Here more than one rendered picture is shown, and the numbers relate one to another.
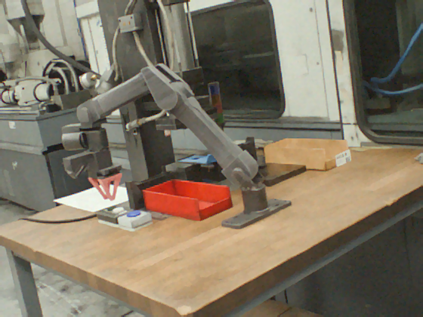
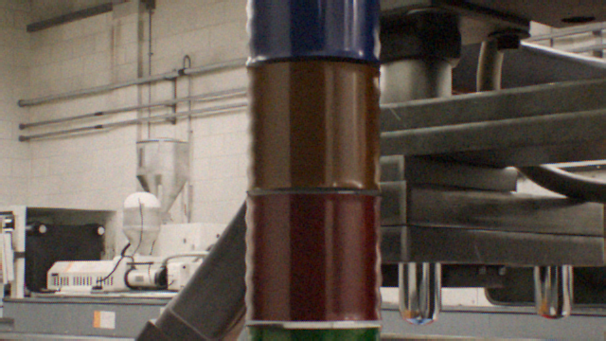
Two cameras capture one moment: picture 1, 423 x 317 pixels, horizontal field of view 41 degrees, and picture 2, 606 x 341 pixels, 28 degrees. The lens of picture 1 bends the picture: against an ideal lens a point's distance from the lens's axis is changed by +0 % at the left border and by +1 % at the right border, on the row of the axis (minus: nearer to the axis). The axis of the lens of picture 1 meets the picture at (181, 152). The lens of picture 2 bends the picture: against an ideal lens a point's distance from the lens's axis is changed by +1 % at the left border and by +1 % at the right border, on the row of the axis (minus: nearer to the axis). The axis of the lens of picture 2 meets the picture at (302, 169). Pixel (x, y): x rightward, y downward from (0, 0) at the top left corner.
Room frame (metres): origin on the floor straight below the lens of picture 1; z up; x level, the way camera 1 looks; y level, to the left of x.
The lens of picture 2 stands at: (2.40, -0.22, 1.10)
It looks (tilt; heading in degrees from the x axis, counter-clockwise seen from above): 5 degrees up; 169
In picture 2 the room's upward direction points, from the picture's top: straight up
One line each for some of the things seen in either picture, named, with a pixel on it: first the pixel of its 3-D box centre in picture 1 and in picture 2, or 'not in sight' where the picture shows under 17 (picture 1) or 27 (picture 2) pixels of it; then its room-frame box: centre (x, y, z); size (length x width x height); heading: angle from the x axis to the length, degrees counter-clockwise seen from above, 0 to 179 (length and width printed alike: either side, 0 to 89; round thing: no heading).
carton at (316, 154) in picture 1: (306, 154); not in sight; (1.82, -0.40, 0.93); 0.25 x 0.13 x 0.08; 37
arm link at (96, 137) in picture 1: (95, 139); not in sight; (1.57, 0.23, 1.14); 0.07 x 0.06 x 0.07; 65
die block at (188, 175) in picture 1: (200, 172); not in sight; (1.81, -0.05, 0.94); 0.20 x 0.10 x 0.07; 127
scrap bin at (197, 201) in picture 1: (186, 198); not in sight; (1.55, 0.01, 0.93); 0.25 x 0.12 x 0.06; 37
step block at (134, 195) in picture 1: (138, 192); not in sight; (1.66, 0.15, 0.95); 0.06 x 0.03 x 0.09; 127
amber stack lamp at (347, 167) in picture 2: (215, 98); (313, 133); (2.08, -0.16, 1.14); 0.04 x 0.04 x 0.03
